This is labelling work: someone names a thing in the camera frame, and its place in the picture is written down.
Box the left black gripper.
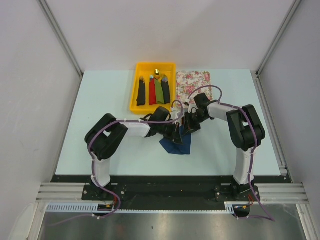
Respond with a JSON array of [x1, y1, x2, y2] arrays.
[[157, 120, 183, 145]]

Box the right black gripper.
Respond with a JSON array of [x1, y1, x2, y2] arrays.
[[182, 111, 209, 137]]

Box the dark blue paper napkin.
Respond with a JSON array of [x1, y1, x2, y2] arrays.
[[159, 133, 192, 155]]

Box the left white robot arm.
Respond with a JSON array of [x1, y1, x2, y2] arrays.
[[84, 106, 184, 200]]

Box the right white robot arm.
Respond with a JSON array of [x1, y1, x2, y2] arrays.
[[181, 93, 266, 201]]

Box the green napkin roll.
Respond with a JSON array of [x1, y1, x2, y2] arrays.
[[154, 79, 165, 104]]

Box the red napkin roll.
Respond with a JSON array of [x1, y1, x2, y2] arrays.
[[149, 75, 157, 106]]

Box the black napkin roll right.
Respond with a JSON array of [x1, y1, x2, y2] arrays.
[[161, 76, 171, 104]]

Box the black napkin roll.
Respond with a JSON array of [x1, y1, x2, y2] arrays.
[[136, 76, 146, 106], [161, 76, 171, 104]]

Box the black napkin roll left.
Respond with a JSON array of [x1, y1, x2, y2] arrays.
[[136, 76, 146, 106]]

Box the floral rectangular tray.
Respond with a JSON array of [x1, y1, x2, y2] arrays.
[[176, 70, 213, 110]]

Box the gold spoon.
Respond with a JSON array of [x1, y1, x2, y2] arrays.
[[154, 69, 161, 79]]

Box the yellow plastic bin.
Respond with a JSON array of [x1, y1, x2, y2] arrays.
[[129, 62, 176, 115]]

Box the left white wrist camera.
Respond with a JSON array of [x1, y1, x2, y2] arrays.
[[170, 107, 184, 122]]

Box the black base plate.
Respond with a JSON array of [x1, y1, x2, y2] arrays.
[[51, 175, 291, 211]]

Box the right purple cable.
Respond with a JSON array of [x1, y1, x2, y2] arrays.
[[187, 85, 276, 222]]

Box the white slotted cable duct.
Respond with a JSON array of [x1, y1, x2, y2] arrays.
[[46, 203, 114, 213]]

